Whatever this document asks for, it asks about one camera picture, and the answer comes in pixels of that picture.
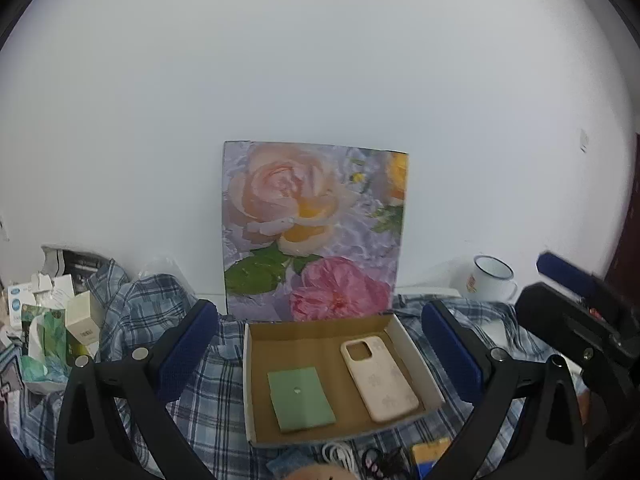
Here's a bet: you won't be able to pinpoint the small yellow and blue box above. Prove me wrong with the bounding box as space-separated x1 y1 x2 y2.
412 437 453 479

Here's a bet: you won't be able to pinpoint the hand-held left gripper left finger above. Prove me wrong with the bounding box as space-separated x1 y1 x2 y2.
54 299 219 480

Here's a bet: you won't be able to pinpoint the cream carton box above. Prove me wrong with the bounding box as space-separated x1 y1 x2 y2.
66 290 106 347

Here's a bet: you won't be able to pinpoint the white coiled cable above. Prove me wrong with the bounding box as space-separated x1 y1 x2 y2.
322 441 362 475

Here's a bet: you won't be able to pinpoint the blue face mask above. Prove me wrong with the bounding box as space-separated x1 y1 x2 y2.
265 450 313 480

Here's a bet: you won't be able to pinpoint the blue plaid shirt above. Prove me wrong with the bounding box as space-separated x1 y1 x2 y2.
0 257 586 480

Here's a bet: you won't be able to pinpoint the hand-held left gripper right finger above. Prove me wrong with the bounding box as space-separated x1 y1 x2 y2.
421 301 588 480

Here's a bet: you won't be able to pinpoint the round beige pad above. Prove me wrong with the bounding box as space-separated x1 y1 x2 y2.
287 464 358 480

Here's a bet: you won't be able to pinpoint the green folded cloth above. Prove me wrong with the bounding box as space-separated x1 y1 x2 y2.
267 366 337 433

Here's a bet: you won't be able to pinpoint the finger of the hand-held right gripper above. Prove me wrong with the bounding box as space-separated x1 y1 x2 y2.
515 282 638 378
536 251 640 323

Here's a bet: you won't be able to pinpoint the green patterned packet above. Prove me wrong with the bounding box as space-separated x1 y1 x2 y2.
20 305 72 392

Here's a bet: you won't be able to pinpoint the torn black and white box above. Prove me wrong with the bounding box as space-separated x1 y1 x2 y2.
41 244 108 281

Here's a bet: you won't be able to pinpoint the black hair ties with pink tag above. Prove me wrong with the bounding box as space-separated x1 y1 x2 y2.
361 447 412 479

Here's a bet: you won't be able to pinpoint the cardboard box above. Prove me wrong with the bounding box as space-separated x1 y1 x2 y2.
243 312 447 447

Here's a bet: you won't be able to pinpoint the white box with blue logo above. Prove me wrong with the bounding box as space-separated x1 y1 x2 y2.
7 282 38 335

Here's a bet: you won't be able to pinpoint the beige phone case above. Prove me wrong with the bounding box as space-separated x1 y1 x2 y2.
340 338 420 423

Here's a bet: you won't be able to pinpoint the floral printed box lid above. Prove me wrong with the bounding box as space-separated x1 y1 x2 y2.
221 141 410 322

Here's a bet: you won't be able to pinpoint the white enamel mug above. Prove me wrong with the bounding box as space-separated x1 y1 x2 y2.
460 255 518 303

